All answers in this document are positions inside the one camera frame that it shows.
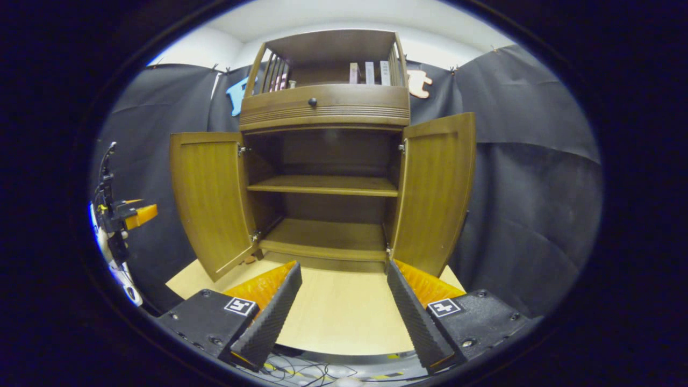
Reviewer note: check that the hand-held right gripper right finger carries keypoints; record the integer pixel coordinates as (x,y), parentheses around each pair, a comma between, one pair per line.
(414,322)

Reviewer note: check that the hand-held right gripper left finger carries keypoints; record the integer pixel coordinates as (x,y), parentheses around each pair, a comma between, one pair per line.
(274,317)

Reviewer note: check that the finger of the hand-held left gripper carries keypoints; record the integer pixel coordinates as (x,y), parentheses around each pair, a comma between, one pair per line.
(142,215)

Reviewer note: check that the wooden cabinet door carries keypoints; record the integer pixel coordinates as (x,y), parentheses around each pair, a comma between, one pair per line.
(435,193)
(212,204)

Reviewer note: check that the wooden double-door shoe cabinet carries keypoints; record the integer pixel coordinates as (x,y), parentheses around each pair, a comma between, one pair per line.
(333,110)

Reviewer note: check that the white blue object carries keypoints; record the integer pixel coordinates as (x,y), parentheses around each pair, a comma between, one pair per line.
(126,285)

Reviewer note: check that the wooden inner shelf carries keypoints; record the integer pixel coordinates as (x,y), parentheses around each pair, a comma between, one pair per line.
(322,186)

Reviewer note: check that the black backdrop cloth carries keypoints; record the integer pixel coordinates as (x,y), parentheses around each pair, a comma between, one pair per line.
(527,188)

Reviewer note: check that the pale grey upright book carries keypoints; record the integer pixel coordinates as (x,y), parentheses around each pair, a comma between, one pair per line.
(369,73)

